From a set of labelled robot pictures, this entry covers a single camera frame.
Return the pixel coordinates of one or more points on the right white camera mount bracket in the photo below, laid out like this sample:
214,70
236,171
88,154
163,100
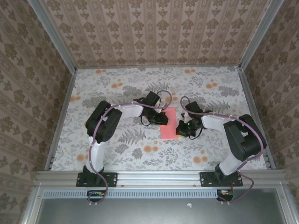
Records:
184,114

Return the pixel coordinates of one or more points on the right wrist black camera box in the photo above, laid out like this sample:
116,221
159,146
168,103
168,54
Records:
194,108

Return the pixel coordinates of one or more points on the small electronics board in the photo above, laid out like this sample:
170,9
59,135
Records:
95,194
225,194

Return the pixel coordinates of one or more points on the floral patterned table cover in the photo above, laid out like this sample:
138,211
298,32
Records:
105,77

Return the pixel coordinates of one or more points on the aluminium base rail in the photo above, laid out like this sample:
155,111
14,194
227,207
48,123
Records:
158,177

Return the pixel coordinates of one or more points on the pink paper sheet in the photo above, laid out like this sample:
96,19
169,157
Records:
170,126

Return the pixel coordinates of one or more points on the thin aluminium edge rail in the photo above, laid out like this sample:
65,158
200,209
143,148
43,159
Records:
158,67

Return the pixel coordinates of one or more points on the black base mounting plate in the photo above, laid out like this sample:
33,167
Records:
109,179
208,179

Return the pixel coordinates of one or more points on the aluminium side rail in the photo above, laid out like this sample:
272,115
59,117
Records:
67,98
249,100

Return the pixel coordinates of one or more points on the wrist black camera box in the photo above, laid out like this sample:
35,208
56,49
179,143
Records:
153,98
194,108

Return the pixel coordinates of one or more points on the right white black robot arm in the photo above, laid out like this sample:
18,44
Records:
243,135

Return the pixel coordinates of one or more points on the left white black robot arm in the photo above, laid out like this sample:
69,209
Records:
105,123

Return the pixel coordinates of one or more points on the left white camera mount bracket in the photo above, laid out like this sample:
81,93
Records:
164,109

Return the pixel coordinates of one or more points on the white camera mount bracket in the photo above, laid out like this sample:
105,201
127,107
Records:
164,109
184,114

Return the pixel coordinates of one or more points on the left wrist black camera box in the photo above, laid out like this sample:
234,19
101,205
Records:
153,98

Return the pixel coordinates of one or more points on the aluminium frame post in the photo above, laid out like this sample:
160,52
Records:
259,35
54,35

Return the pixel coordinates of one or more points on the grey metal sheet panel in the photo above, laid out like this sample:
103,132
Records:
140,212

